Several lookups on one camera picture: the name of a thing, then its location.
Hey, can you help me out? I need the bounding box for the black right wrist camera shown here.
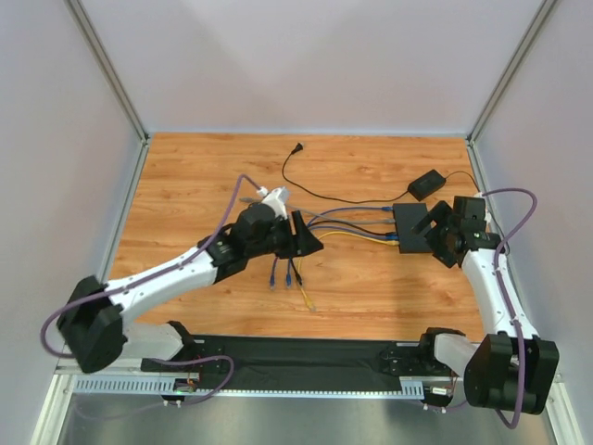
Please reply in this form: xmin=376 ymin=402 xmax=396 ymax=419
xmin=453 ymin=196 xmax=486 ymax=231

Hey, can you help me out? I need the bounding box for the aluminium frame post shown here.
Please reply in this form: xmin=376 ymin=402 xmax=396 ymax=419
xmin=466 ymin=0 xmax=559 ymax=146
xmin=64 ymin=0 xmax=149 ymax=142

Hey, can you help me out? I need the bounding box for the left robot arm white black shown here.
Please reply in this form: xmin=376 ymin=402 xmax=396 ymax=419
xmin=57 ymin=203 xmax=323 ymax=374

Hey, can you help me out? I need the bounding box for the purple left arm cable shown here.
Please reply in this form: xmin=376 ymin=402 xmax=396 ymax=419
xmin=40 ymin=173 xmax=260 ymax=421

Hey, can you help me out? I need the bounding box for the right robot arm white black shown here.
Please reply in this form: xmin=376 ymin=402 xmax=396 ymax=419
xmin=413 ymin=197 xmax=560 ymax=414

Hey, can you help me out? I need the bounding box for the blue ethernet cable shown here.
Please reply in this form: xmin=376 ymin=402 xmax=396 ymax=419
xmin=270 ymin=205 xmax=395 ymax=291
xmin=285 ymin=221 xmax=397 ymax=289

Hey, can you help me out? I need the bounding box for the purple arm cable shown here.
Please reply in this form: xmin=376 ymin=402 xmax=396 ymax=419
xmin=40 ymin=173 xmax=260 ymax=421
xmin=421 ymin=187 xmax=540 ymax=430

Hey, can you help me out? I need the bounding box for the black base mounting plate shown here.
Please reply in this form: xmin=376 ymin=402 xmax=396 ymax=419
xmin=140 ymin=331 xmax=473 ymax=395

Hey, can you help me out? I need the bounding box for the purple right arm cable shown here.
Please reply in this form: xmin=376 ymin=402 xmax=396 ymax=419
xmin=421 ymin=187 xmax=540 ymax=430

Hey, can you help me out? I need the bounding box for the black power cord with plug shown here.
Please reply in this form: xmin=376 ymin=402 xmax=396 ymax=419
xmin=282 ymin=143 xmax=410 ymax=205

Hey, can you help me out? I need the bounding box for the grey slotted cable duct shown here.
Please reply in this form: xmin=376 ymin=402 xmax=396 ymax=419
xmin=72 ymin=375 xmax=451 ymax=401

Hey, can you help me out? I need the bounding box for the black network switch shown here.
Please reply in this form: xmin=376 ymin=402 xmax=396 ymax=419
xmin=392 ymin=203 xmax=432 ymax=254

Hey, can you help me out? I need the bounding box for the left aluminium frame post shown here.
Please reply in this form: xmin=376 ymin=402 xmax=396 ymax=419
xmin=64 ymin=0 xmax=149 ymax=142

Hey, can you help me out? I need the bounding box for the right aluminium frame post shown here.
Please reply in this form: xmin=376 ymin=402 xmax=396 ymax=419
xmin=466 ymin=0 xmax=559 ymax=146

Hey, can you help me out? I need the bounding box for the yellow ethernet cable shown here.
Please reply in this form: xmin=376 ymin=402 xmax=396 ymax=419
xmin=297 ymin=230 xmax=400 ymax=312

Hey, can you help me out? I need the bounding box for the black power adapter brick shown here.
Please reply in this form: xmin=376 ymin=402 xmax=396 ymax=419
xmin=407 ymin=169 xmax=447 ymax=201

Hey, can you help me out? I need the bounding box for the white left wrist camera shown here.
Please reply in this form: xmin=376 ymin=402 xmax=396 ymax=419
xmin=257 ymin=186 xmax=290 ymax=220

